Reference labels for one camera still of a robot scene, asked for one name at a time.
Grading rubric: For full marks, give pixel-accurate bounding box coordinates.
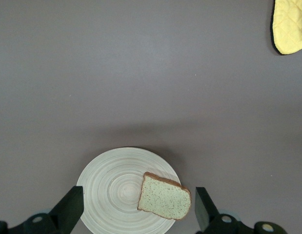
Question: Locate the round pale wooden plate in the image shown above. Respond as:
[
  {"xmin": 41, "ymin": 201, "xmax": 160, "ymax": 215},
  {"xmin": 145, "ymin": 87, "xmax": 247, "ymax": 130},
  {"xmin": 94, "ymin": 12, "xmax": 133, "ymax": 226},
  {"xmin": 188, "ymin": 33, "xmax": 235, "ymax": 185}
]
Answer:
[{"xmin": 76, "ymin": 146, "xmax": 183, "ymax": 234}]

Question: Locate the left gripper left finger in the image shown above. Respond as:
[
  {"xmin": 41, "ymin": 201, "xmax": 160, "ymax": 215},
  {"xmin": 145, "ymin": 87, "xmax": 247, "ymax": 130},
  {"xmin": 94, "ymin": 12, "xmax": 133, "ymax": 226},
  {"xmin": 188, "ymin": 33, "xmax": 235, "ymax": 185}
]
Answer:
[{"xmin": 6, "ymin": 186, "xmax": 85, "ymax": 234}]

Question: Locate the slice of toast bread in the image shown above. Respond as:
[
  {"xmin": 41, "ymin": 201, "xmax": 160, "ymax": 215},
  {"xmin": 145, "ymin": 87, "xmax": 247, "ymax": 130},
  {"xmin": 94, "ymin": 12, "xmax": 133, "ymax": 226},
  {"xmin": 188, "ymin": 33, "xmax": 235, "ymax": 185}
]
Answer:
[{"xmin": 137, "ymin": 172, "xmax": 192, "ymax": 221}]

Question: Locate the yellow quilted oven mitt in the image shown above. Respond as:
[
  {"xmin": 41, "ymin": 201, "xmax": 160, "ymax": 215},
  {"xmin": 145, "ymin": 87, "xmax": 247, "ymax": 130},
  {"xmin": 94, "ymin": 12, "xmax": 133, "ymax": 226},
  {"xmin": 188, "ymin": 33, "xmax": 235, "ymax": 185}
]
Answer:
[{"xmin": 270, "ymin": 0, "xmax": 302, "ymax": 56}]

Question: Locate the large table cover sheet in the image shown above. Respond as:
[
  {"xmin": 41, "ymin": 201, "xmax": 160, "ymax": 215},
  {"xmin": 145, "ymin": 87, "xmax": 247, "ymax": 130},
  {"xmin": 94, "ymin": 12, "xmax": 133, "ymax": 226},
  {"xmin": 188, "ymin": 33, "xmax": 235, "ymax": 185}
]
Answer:
[{"xmin": 0, "ymin": 0, "xmax": 302, "ymax": 234}]

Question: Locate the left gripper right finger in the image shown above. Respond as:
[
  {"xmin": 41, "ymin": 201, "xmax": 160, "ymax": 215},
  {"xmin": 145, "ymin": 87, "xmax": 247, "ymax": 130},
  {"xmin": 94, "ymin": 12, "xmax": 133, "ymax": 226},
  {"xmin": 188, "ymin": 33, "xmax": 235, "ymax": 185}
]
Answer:
[{"xmin": 195, "ymin": 187, "xmax": 255, "ymax": 234}]

